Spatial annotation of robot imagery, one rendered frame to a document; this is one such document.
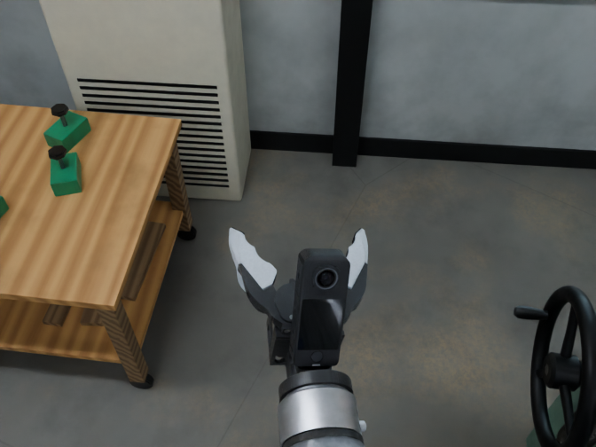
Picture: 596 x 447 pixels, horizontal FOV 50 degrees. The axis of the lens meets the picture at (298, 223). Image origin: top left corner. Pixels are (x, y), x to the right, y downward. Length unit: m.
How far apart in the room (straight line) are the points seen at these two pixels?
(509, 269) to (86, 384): 1.43
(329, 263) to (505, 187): 2.01
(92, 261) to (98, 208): 0.17
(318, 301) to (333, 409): 0.10
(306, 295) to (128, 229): 1.13
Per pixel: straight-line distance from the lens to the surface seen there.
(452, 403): 2.01
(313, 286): 0.58
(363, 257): 0.70
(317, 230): 2.30
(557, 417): 1.76
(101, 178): 1.82
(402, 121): 2.46
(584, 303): 1.09
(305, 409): 0.59
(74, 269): 1.64
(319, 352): 0.62
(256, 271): 0.67
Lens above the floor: 1.79
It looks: 51 degrees down
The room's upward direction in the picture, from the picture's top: straight up
